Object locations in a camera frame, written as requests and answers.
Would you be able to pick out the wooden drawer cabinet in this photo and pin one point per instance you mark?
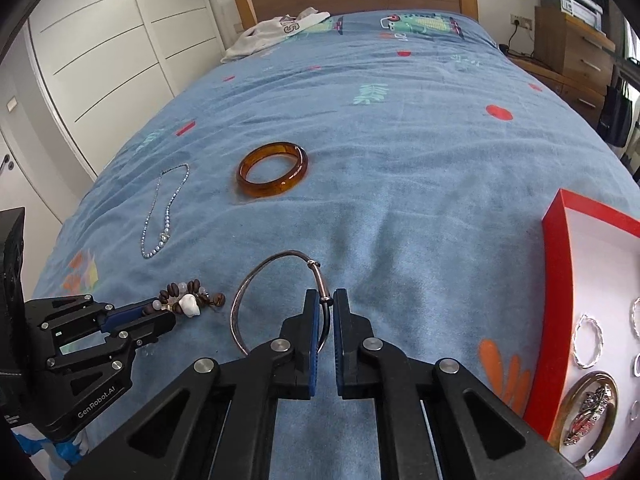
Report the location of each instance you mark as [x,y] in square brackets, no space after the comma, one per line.
[572,59]

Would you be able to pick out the red jewelry box tray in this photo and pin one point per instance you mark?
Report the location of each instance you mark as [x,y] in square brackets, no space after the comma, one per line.
[591,253]

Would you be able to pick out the amber bangle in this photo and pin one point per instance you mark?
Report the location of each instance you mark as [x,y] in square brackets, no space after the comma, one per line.
[277,186]

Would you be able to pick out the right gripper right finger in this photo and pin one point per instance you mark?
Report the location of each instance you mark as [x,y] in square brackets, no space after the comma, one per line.
[435,421]

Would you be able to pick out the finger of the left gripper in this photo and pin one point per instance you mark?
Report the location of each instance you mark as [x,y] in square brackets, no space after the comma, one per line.
[143,331]
[111,319]

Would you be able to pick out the twisted silver hoop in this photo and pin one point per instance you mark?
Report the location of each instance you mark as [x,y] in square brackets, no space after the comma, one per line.
[587,342]
[634,317]

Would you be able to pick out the wall power socket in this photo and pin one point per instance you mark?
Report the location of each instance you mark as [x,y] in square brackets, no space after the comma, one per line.
[522,21]

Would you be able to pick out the blue gloved hand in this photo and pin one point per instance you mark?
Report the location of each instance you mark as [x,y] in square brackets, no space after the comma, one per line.
[51,459]

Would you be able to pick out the blue patterned bed cover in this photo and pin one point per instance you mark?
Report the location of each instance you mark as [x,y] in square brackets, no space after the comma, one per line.
[432,160]

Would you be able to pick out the silver red wristwatch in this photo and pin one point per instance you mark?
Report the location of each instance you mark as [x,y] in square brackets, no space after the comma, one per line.
[593,406]

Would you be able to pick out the white wardrobe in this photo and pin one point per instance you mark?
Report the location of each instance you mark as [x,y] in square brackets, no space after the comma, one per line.
[80,79]

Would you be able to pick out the white printer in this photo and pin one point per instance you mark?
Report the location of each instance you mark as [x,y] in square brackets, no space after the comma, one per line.
[587,11]

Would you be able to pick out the dark blue hanging bag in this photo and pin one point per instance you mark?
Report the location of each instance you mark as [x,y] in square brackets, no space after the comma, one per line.
[615,119]

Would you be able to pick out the white garment on bed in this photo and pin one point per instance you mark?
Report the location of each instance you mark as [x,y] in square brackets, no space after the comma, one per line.
[267,34]

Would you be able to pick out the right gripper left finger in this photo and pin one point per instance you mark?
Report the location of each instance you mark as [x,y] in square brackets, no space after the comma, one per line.
[215,421]

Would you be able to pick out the thin silver bangle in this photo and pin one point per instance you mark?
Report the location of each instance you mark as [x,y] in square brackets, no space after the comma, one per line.
[325,301]

